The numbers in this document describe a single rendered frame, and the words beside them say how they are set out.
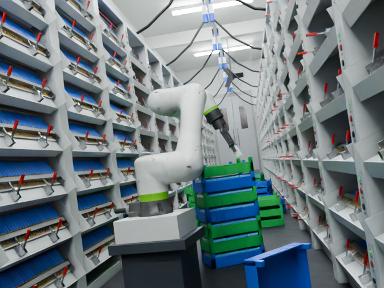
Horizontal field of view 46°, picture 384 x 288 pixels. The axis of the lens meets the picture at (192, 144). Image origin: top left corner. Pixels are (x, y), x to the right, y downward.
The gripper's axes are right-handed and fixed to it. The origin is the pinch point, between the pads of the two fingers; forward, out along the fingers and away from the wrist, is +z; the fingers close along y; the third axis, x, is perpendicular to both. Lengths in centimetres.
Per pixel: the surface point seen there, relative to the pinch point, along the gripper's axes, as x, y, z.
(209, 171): -16.0, 14.2, 2.0
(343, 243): 24, 55, 60
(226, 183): -12.6, 10.0, 11.9
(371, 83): 54, 140, 15
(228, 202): -16.8, 9.9, 21.2
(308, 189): 20.7, -14.0, 38.6
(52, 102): -47, 72, -56
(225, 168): -8.7, 9.6, 5.0
